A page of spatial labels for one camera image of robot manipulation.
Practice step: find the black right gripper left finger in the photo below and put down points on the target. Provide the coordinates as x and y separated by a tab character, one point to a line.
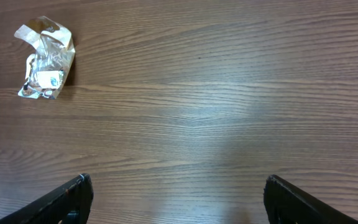
68	203

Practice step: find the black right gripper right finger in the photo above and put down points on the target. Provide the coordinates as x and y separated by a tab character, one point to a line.
285	203

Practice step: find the beige clear cookie bag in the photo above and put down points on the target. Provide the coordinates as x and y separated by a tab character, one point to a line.
48	67

